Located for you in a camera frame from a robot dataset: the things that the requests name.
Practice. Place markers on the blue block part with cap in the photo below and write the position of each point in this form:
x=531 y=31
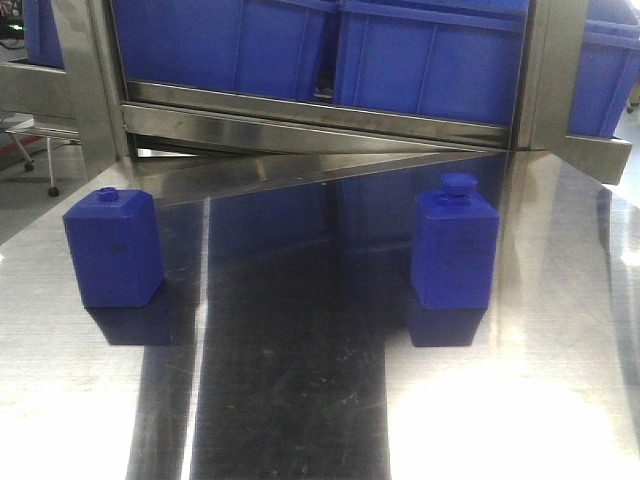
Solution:
x=454 y=245

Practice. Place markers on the stainless steel shelf rack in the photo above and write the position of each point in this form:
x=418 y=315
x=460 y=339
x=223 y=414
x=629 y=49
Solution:
x=110 y=112

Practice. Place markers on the blue block part left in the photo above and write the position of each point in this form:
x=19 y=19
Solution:
x=114 y=243

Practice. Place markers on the blue bin centre left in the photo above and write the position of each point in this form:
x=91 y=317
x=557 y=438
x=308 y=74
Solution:
x=268 y=48

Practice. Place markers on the blue bin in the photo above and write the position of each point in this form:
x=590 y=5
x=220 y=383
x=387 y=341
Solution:
x=607 y=70
x=268 y=48
x=40 y=34
x=452 y=60

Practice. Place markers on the blue bin centre right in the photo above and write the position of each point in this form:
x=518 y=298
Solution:
x=452 y=60

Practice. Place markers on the blue bin far right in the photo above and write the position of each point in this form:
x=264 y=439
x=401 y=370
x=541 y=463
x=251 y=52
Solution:
x=607 y=70

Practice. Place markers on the blue bin far left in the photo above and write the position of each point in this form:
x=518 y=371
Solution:
x=40 y=34

